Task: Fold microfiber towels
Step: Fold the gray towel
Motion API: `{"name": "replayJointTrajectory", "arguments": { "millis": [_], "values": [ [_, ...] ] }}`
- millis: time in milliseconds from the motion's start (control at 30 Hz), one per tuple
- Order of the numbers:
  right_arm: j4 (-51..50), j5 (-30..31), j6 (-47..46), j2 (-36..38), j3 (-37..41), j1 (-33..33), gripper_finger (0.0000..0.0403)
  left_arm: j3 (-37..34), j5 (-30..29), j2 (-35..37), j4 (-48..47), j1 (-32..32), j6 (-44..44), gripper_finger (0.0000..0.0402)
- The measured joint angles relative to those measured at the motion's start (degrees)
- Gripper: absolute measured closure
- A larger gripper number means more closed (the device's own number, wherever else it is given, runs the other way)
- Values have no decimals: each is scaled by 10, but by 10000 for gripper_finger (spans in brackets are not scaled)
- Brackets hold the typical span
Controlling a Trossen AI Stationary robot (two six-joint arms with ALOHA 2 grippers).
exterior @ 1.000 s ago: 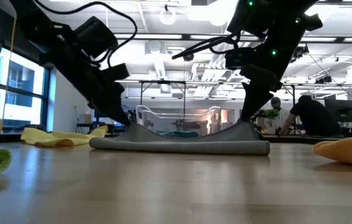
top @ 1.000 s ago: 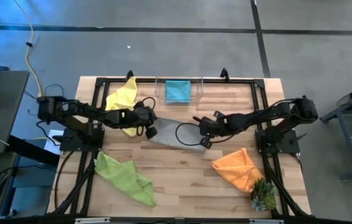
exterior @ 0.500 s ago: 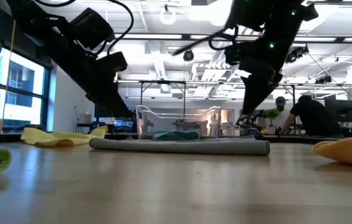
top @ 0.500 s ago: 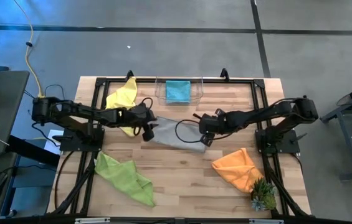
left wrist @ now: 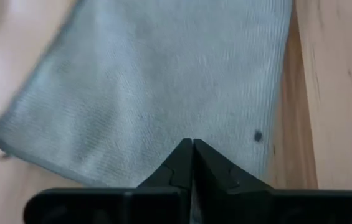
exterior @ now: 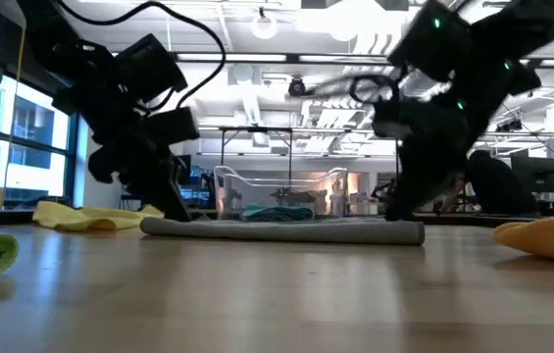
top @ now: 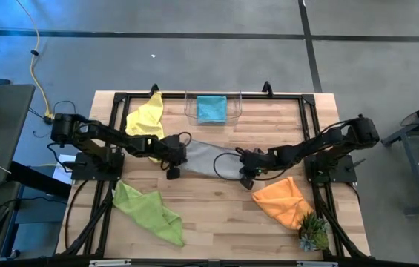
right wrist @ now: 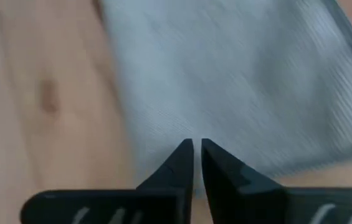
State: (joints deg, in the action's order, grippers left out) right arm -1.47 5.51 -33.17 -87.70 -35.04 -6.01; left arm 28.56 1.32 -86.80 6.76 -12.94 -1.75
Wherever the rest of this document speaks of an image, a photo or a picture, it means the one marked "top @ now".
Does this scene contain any black aluminium rig frame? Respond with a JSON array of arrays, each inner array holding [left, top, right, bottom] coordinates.
[[55, 80, 373, 267]]

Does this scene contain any yellow floor cable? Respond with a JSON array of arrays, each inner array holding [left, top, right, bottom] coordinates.
[[15, 0, 57, 125]]

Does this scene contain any clear plastic bin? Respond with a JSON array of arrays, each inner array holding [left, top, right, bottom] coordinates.
[[183, 89, 243, 127]]

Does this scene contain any orange microfiber towel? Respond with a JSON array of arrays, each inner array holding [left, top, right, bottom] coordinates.
[[251, 176, 315, 232]]

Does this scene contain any yellow microfiber towel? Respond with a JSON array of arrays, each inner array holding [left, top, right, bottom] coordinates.
[[124, 91, 166, 165]]

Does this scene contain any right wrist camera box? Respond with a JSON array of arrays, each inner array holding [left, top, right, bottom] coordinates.
[[240, 177, 256, 191]]

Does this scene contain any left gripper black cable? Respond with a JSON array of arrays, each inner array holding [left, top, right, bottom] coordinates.
[[159, 131, 194, 171]]

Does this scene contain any thin black floor cable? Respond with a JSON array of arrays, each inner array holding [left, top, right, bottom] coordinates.
[[27, 99, 79, 139]]

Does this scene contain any green microfiber towel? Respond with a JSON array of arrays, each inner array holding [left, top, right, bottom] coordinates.
[[111, 179, 186, 248]]

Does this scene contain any white metal bracket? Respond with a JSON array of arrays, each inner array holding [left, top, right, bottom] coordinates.
[[296, 260, 339, 267], [88, 259, 133, 267]]

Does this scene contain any white paper sheet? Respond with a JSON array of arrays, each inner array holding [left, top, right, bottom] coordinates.
[[50, 153, 80, 185]]

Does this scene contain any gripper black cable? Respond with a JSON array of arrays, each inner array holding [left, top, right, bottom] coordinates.
[[159, 131, 194, 171], [213, 146, 288, 182]]

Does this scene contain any teal microfiber towel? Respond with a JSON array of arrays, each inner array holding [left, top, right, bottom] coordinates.
[[196, 95, 228, 125]]

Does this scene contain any grey side desk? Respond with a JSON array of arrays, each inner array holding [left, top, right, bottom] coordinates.
[[0, 84, 36, 187]]

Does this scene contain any grey metal cart frame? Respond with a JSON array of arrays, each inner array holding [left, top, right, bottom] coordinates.
[[380, 91, 419, 217]]

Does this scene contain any black angled bar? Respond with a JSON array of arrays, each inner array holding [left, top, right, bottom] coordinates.
[[7, 160, 73, 200]]

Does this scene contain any grey microfiber towel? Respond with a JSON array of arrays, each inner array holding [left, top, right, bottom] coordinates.
[[180, 139, 247, 182]]

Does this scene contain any small potted succulent plant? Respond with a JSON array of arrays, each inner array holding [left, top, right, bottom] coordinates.
[[297, 211, 331, 254]]

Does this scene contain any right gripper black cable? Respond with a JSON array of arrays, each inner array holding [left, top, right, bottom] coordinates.
[[213, 146, 288, 182]]

